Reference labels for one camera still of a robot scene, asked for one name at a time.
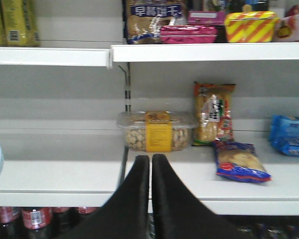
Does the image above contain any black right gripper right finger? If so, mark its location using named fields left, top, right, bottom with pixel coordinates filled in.
left=152, top=154, right=247, bottom=239

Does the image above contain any yellow orange striped box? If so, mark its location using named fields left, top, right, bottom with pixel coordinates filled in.
left=224, top=11, right=279, bottom=43

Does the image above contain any orange rice cracker bag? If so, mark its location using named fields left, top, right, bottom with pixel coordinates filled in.
left=193, top=82, right=236, bottom=146

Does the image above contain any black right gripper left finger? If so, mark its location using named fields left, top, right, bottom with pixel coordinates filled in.
left=59, top=155, right=150, bottom=239

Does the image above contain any clear tub of biscuits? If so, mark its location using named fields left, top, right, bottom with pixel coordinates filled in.
left=117, top=111, right=198, bottom=152

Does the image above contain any white drink shelving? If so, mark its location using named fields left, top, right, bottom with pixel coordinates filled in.
left=0, top=42, right=299, bottom=215

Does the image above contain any cola bottles group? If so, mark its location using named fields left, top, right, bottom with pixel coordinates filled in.
left=0, top=207, right=98, bottom=239

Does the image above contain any pink snack pack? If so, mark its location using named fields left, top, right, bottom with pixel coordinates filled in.
left=159, top=25, right=218, bottom=44

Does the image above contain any light blue snack bag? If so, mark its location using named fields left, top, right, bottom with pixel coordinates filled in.
left=269, top=115, right=299, bottom=157

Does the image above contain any blue breakfast biscuit bag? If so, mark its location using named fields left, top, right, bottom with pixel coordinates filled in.
left=125, top=0, right=188, bottom=44

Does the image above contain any blue red snack bag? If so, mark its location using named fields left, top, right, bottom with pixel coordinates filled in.
left=212, top=140, right=272, bottom=183

